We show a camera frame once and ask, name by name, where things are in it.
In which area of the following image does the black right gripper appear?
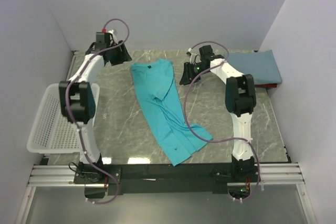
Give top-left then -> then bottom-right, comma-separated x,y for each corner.
179,62 -> 208,86

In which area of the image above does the turquoise t shirt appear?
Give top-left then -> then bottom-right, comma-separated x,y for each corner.
131,59 -> 213,166

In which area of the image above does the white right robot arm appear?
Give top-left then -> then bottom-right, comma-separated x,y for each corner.
180,45 -> 256,182

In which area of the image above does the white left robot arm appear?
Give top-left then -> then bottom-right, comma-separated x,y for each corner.
58,29 -> 132,183

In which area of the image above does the folded grey-blue t shirt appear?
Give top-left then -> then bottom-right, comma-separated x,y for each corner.
228,50 -> 282,86

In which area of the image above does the folded red t shirt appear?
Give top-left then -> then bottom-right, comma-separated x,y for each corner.
255,83 -> 277,89

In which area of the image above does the white plastic laundry basket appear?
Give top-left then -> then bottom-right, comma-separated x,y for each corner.
26,82 -> 100,154

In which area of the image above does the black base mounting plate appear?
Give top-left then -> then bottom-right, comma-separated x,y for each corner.
73,163 -> 260,199

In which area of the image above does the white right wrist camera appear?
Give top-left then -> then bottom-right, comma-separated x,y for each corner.
186,48 -> 201,65

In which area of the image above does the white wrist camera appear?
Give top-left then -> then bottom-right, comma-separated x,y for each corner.
186,48 -> 201,65
102,28 -> 118,45

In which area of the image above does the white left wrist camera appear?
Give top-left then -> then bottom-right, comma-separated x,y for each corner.
102,28 -> 118,45

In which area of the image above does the aluminium rail frame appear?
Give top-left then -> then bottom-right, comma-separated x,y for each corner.
27,163 -> 305,187

